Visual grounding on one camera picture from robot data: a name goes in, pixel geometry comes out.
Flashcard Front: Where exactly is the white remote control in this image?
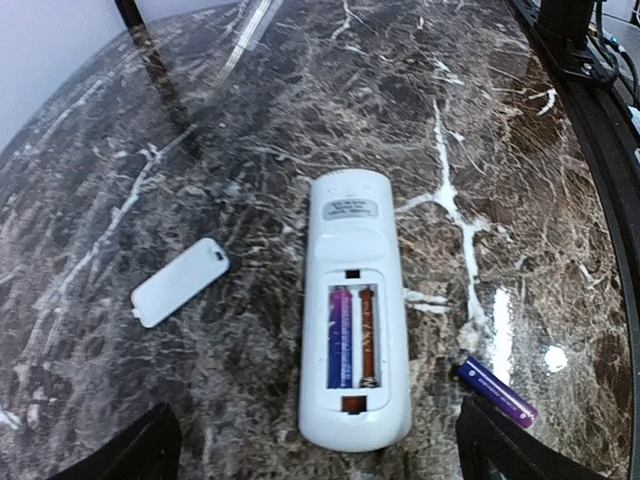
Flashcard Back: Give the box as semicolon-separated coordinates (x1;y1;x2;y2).
298;168;413;454

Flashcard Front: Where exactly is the blue battery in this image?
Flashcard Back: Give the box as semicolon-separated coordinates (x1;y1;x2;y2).
327;287;353;389

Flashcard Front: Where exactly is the white battery cover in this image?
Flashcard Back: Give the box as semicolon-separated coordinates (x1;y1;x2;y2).
130;238;230;329

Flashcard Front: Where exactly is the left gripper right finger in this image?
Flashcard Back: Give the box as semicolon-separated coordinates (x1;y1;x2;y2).
457;395;602;479

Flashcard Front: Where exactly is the black front rail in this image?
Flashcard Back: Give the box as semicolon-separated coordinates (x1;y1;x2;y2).
509;1;639;352

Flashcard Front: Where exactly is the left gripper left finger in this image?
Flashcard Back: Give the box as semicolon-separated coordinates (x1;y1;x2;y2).
51;403;181;480

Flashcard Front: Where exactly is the right black frame post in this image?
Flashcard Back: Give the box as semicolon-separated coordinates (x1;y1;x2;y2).
115;0;144;30

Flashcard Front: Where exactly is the purple battery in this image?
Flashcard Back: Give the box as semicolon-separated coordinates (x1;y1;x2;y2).
457;356;538;429

